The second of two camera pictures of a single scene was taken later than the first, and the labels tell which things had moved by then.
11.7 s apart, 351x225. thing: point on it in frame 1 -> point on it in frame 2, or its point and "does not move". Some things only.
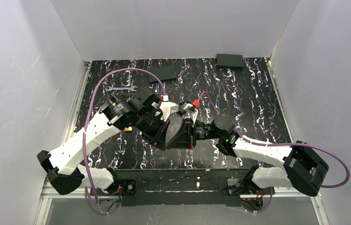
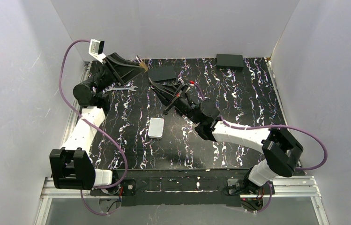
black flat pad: (161, 73) does not move
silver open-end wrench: (132, 88) does not move
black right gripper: (190, 133) -> (177, 96)
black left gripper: (157, 131) -> (113, 69)
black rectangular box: (229, 61) does not move
